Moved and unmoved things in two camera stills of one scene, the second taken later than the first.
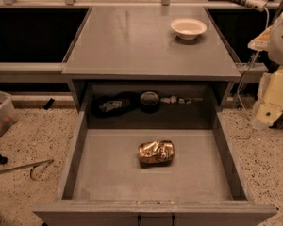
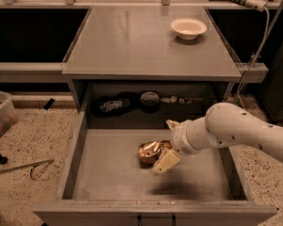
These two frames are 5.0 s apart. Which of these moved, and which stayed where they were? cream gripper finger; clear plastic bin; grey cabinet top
Moved: cream gripper finger
Stayed: grey cabinet top; clear plastic bin
